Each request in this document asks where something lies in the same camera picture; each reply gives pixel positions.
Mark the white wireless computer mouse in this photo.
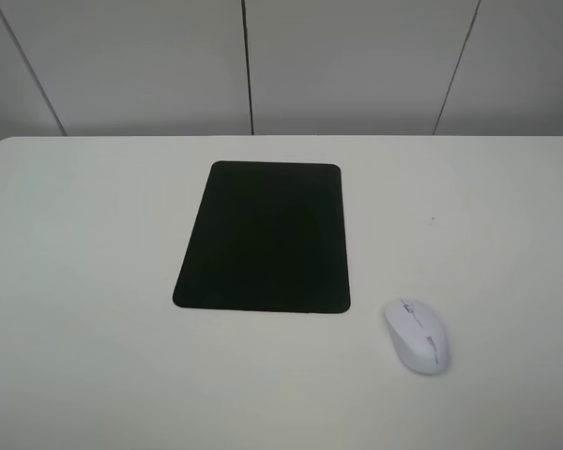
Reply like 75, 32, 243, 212
383, 299, 450, 375

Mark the black rectangular mouse pad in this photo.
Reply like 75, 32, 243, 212
173, 160, 351, 314

